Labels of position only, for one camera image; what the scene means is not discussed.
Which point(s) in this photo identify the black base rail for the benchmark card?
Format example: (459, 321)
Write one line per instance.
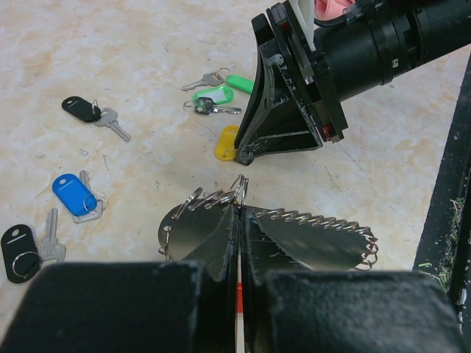
(444, 247)

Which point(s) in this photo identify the pink cloth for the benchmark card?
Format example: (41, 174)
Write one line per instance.
(326, 10)

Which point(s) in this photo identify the black tag key left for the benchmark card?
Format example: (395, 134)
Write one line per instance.
(22, 257)

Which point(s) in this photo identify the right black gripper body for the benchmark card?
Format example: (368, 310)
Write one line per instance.
(290, 25)

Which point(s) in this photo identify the blue tag key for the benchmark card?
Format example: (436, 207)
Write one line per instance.
(75, 194)

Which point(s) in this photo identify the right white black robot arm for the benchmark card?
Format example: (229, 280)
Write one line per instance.
(375, 41)

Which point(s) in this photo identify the black tag key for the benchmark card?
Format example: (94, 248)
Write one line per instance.
(91, 113)
(22, 257)

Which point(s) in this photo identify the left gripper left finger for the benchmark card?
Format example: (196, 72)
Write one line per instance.
(207, 268)

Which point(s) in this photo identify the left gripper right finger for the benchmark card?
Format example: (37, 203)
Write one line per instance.
(277, 293)

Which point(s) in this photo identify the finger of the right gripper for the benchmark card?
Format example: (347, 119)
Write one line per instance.
(275, 144)
(275, 106)

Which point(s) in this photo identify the green tag key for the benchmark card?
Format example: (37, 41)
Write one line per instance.
(219, 77)
(213, 100)

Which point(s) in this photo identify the black tag key upper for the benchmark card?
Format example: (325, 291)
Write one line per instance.
(91, 113)

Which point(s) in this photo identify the yellow tag key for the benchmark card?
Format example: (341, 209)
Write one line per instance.
(225, 148)

